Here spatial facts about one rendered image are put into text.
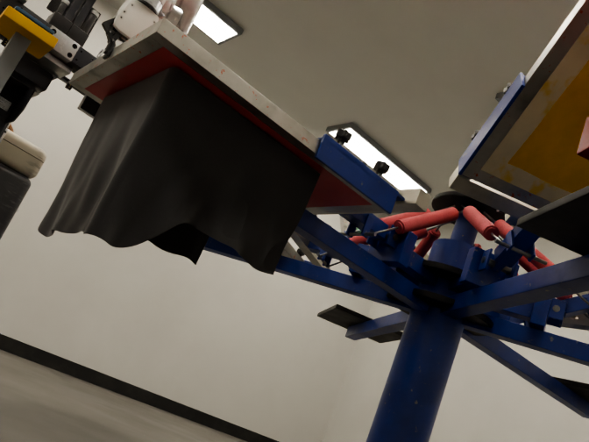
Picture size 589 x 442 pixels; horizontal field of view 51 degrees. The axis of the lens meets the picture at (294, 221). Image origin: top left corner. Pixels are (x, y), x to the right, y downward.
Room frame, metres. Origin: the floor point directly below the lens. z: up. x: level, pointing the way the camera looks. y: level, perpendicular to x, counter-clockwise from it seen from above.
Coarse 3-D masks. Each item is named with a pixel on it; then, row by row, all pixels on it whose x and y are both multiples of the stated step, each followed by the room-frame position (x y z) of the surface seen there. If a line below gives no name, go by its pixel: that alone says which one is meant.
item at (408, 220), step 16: (448, 208) 2.05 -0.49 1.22; (464, 208) 2.11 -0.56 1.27; (400, 224) 1.92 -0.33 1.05; (416, 224) 1.95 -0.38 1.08; (432, 224) 1.99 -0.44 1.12; (480, 224) 1.85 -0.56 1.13; (496, 224) 2.03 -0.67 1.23; (352, 240) 2.30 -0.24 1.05; (432, 240) 2.38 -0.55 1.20; (544, 256) 2.01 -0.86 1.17; (528, 272) 2.16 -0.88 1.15
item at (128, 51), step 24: (168, 24) 1.17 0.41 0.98; (120, 48) 1.34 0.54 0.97; (144, 48) 1.26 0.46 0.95; (168, 48) 1.21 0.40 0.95; (192, 48) 1.21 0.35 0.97; (96, 72) 1.49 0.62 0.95; (216, 72) 1.25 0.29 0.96; (96, 96) 1.66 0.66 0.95; (240, 96) 1.30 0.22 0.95; (264, 96) 1.32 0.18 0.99; (264, 120) 1.37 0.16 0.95; (288, 120) 1.37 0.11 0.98; (312, 144) 1.42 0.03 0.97
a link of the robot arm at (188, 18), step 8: (176, 0) 1.80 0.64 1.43; (184, 0) 1.80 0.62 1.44; (192, 0) 1.80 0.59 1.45; (200, 0) 1.81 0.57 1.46; (184, 8) 1.83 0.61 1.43; (192, 8) 1.82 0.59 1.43; (200, 8) 1.85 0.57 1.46; (184, 16) 1.85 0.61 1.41; (192, 16) 1.84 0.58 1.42; (184, 24) 1.86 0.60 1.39; (192, 24) 1.89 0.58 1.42; (184, 32) 1.89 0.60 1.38
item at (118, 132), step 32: (128, 96) 1.44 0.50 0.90; (160, 96) 1.28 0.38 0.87; (96, 128) 1.55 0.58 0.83; (128, 128) 1.36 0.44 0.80; (96, 160) 1.44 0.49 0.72; (128, 160) 1.28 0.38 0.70; (64, 192) 1.58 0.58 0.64; (96, 192) 1.39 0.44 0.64; (64, 224) 1.46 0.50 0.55; (96, 224) 1.28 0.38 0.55
